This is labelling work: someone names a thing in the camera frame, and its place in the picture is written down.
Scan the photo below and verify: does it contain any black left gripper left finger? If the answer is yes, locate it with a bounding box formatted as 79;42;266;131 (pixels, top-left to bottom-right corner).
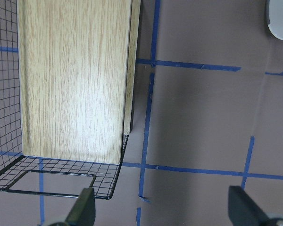
65;188;96;226

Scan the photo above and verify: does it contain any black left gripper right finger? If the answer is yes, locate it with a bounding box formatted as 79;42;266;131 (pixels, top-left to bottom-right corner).
228;186;274;226

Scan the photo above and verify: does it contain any white toaster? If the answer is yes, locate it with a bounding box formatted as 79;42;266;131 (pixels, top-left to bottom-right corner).
266;0;283;40

